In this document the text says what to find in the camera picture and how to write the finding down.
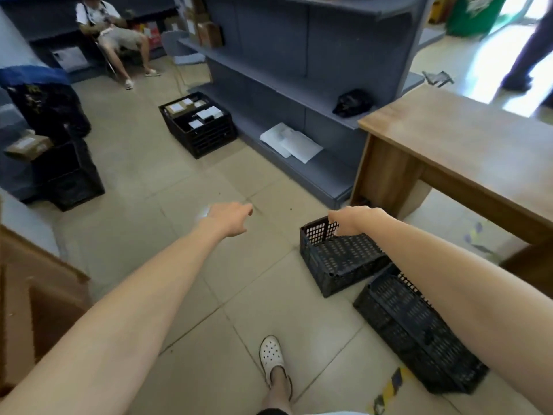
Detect person's right hand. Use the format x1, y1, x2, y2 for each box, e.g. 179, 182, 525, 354
328, 206, 392, 237

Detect person's left hand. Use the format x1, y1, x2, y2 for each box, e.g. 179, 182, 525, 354
203, 202, 255, 238

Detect black plastic crate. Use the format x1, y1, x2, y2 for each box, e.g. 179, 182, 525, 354
158, 91, 238, 160
299, 214, 393, 299
41, 135, 107, 212
353, 263, 491, 395

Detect person's left forearm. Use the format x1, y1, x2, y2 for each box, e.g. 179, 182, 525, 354
0, 218, 236, 415

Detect person's right forearm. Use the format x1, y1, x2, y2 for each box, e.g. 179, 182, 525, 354
362, 211, 553, 413

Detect person's white left clog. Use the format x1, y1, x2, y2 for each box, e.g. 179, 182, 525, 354
258, 335, 294, 402

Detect person's left leg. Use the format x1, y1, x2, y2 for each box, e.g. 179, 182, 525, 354
260, 367, 294, 413

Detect black bag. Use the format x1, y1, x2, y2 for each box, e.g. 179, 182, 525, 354
331, 88, 375, 119

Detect pile of small parcel boxes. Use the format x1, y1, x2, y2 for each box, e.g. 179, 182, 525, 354
165, 97, 225, 131

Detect brown wooden desk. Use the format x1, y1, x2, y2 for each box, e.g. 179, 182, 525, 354
349, 84, 553, 299

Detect gray metal shelf unit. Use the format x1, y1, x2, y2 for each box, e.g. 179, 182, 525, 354
172, 0, 438, 210

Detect gray plastic chair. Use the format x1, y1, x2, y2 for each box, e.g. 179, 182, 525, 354
160, 29, 213, 88

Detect brown cardboard box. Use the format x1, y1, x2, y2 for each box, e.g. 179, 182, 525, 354
196, 21, 225, 50
3, 131, 55, 163

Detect red white carton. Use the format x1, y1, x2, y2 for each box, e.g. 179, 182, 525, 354
131, 19, 164, 51

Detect stack of cardboard boxes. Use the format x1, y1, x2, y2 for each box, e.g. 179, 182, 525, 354
181, 0, 209, 39

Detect black fabric bundle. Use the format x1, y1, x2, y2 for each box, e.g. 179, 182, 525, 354
6, 80, 92, 143

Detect yellow floor sign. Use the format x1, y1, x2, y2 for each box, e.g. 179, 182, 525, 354
429, 0, 451, 25

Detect green floor stand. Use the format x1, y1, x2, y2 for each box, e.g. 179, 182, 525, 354
445, 0, 510, 39

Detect blue cloth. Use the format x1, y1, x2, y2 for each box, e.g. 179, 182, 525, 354
0, 66, 70, 89

